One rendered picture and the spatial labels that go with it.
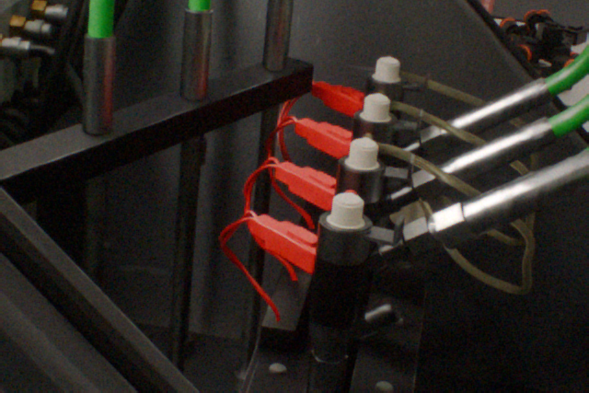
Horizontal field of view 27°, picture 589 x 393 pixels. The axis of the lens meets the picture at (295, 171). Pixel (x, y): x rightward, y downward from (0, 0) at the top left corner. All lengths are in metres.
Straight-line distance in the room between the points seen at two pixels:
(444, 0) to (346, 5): 0.07
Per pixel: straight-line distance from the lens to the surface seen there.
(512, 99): 0.85
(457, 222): 0.62
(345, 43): 0.93
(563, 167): 0.61
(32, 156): 0.70
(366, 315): 0.65
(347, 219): 0.63
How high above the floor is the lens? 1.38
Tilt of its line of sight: 24 degrees down
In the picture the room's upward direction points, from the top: 6 degrees clockwise
